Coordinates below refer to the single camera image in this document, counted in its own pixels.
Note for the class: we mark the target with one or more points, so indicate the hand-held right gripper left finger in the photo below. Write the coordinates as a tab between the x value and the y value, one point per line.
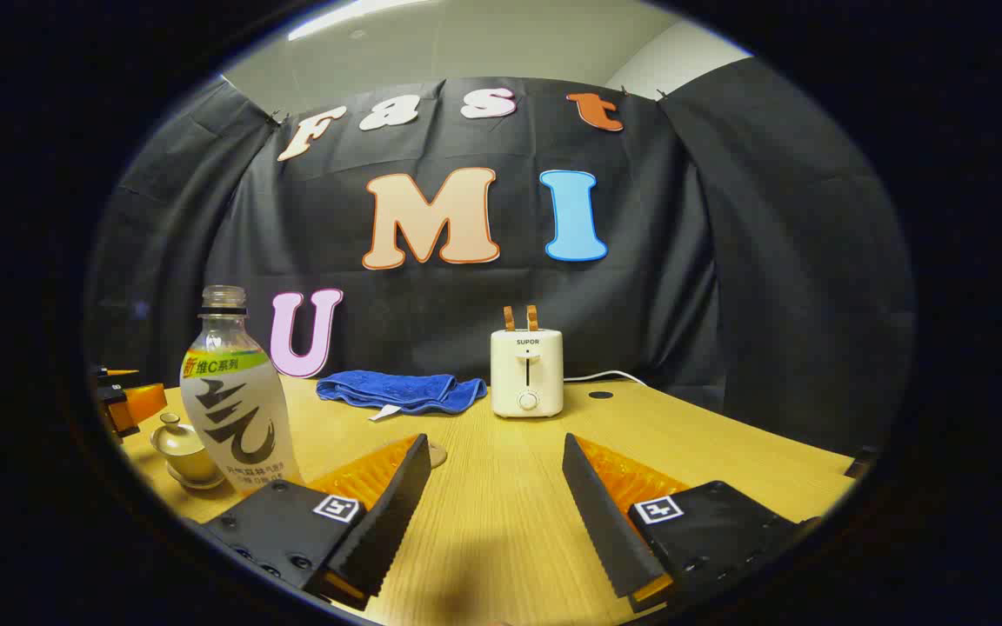
397	504

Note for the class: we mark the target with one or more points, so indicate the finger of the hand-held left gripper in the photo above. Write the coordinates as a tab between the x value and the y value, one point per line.
118	373
110	404

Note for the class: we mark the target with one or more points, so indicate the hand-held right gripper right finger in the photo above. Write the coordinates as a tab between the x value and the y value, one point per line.
605	522

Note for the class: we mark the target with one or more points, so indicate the round brown coaster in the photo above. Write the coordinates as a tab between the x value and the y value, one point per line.
437	454

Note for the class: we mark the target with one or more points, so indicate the beige ceramic teacup lid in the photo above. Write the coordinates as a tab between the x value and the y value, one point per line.
172	432

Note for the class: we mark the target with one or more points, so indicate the beige ceramic teacup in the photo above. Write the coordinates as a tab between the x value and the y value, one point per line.
192	462

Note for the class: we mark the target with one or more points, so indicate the clear water bottle white label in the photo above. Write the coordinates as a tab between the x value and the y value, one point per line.
236	409

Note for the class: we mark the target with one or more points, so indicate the folded blue towel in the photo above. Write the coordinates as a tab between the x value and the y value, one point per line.
397	389

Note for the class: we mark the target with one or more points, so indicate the beige ceramic saucer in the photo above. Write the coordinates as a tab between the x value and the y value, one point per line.
205	482

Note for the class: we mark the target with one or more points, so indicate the cream toaster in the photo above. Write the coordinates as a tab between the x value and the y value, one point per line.
527	374

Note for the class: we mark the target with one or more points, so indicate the black backdrop cloth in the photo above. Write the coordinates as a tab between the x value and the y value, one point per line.
684	287

